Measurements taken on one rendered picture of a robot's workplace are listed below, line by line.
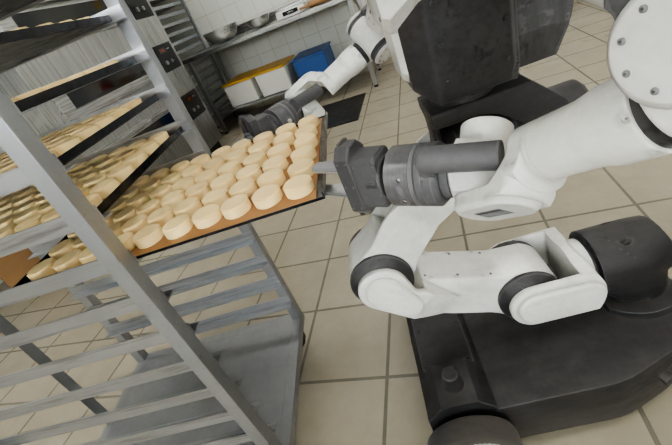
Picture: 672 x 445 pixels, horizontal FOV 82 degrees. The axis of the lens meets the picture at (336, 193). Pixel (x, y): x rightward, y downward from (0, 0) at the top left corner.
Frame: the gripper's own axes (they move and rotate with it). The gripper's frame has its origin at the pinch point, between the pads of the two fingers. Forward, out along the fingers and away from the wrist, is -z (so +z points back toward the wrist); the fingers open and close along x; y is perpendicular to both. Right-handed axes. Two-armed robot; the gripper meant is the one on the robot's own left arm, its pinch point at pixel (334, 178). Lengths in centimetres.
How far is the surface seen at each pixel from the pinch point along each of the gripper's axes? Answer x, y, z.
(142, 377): -27, 30, -42
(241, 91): -43, -258, -290
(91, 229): 8.4, 24.4, -26.5
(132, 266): -0.5, 23.1, -27.1
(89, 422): -36, 40, -59
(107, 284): -28, 11, -93
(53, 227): 9.6, 25.9, -35.1
